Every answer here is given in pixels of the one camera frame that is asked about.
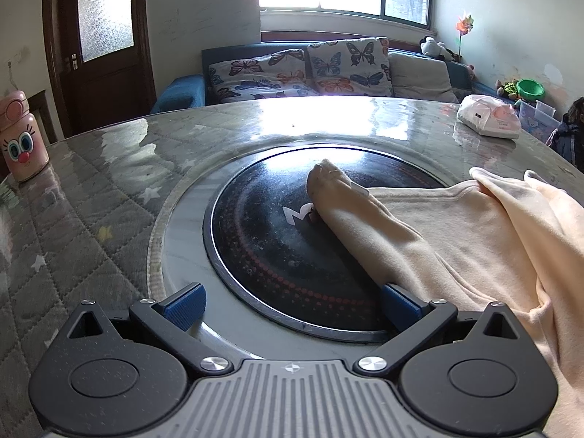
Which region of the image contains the butterfly print back cushion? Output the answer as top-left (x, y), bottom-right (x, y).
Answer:
top-left (208, 49), bottom-right (312, 91)

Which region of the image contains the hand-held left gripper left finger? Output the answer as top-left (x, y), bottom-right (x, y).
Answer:
top-left (57, 283), bottom-right (231, 375)

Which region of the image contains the dark wooden glass-panel door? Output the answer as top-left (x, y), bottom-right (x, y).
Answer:
top-left (42, 0), bottom-right (158, 138)

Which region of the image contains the green plastic bowl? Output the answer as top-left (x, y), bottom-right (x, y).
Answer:
top-left (515, 78), bottom-right (546, 101)

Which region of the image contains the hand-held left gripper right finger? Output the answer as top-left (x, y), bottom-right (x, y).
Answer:
top-left (353, 283), bottom-right (530, 375)

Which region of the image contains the dark wooden chair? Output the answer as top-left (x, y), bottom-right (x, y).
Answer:
top-left (27, 90), bottom-right (58, 145)

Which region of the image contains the blue sofa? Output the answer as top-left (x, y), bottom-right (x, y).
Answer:
top-left (150, 32), bottom-right (507, 115)

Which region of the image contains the beige cushion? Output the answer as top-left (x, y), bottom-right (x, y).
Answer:
top-left (388, 51), bottom-right (460, 104)

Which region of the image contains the colourful pinwheel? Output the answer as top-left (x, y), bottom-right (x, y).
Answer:
top-left (453, 10), bottom-right (475, 58)

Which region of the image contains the large butterfly print cushion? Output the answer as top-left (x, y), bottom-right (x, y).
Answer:
top-left (307, 36), bottom-right (394, 97)

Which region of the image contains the white plastic bag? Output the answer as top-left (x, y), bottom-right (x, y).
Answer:
top-left (457, 94), bottom-right (522, 140)

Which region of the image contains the cream garment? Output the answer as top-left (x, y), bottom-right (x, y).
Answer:
top-left (306, 159), bottom-right (584, 438)

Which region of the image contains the black round induction cooktop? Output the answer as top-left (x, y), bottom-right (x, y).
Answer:
top-left (203, 143), bottom-right (450, 333)

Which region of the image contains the green yellow plush toy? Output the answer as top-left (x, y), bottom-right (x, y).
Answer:
top-left (495, 78), bottom-right (521, 100)

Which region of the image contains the pink cartoon face bottle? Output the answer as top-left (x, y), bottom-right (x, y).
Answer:
top-left (0, 90), bottom-right (50, 183)

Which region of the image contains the butterfly print seat cushion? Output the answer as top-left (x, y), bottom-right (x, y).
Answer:
top-left (214, 79), bottom-right (321, 104)

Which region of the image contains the panda plush toy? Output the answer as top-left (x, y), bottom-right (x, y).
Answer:
top-left (419, 36), bottom-right (457, 61)

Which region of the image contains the clear plastic storage box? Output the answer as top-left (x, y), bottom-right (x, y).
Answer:
top-left (518, 99), bottom-right (560, 147)

